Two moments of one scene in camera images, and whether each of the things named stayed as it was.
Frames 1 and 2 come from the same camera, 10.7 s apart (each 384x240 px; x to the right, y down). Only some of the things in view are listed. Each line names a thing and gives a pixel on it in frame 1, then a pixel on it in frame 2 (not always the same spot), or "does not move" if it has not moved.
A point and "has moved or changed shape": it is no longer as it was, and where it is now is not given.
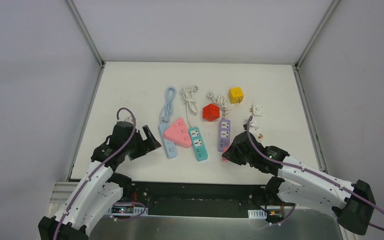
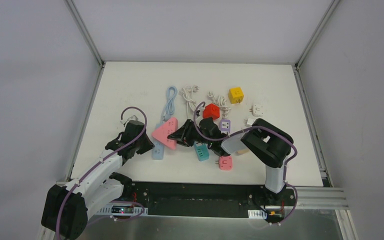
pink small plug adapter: x=225 y=148 has moved or changed shape
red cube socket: x=211 y=112 does not move
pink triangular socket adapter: x=178 y=134 has moved or changed shape
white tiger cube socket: x=251 y=125 does not move
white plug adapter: x=257 y=110 does not move
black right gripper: x=237 y=151 -> x=194 y=132
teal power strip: x=199 y=145 does not move
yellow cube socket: x=236 y=95 does not move
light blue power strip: x=170 y=147 -> x=158 y=150
